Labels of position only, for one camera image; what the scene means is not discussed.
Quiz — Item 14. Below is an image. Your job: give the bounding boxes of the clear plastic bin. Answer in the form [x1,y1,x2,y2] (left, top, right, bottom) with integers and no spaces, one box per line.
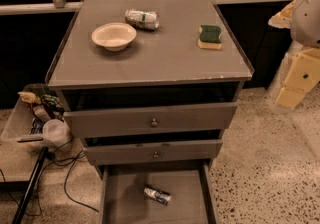
[1,84,72,150]

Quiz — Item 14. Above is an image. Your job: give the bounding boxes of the grey drawer cabinet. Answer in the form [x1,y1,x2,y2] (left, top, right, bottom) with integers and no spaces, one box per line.
[45,0,255,224]

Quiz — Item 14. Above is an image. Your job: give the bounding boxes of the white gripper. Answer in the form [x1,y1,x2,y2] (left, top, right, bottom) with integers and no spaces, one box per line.
[268,1,320,109]

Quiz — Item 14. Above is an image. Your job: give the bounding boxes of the grey middle drawer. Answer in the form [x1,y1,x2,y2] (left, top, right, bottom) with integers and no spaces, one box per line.
[84,139,222,166]

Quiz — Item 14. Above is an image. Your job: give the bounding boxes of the white paper bowl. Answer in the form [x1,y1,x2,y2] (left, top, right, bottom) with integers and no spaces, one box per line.
[91,23,137,52]

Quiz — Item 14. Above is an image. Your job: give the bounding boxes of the grey top drawer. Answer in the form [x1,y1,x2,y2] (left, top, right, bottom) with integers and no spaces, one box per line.
[64,102,237,138]

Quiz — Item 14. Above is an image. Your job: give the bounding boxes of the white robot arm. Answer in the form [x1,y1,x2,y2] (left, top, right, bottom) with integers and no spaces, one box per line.
[268,0,320,109]

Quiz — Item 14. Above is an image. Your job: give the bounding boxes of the clear plastic cup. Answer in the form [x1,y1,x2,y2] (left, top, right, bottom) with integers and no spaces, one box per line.
[42,119,70,147]

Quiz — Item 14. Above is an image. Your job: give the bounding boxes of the silver green can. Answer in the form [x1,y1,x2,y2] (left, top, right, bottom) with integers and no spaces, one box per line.
[125,9,160,31]

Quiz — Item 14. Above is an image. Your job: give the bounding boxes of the green yellow sponge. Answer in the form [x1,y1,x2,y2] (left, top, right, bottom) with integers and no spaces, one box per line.
[197,25,222,50]

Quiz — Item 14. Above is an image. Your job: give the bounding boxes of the black pole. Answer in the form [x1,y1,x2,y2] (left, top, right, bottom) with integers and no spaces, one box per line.
[12,147,48,224]

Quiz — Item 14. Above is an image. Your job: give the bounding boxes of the colourful snack bag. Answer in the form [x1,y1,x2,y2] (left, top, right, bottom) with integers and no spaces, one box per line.
[41,94,64,112]

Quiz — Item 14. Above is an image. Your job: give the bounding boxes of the black cable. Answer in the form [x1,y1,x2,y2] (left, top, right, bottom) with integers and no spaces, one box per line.
[0,136,100,217]

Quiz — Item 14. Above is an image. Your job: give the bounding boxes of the silver blue redbull can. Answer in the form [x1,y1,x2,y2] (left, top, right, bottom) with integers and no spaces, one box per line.
[144,185,171,206]

